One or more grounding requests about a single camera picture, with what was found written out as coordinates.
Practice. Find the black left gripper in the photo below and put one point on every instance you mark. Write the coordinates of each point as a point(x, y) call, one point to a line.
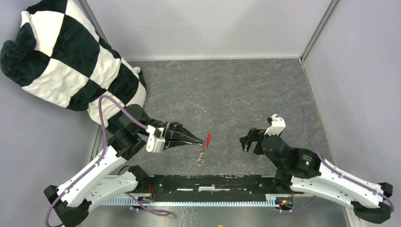
point(176, 135)

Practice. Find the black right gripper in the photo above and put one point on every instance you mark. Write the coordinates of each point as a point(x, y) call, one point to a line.
point(255, 135)

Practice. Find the metal key holder red handle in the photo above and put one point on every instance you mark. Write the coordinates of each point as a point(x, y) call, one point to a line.
point(201, 151)

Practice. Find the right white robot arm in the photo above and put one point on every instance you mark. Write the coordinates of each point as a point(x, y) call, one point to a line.
point(301, 170)

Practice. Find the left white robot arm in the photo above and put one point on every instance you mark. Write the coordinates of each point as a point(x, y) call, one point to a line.
point(76, 198)

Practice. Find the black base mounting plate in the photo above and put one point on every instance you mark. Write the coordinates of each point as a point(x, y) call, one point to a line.
point(210, 188)

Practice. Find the checkered black white plush cloth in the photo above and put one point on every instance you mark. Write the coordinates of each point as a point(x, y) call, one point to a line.
point(59, 57)

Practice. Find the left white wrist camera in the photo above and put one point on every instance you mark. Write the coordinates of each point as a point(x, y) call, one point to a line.
point(156, 141)

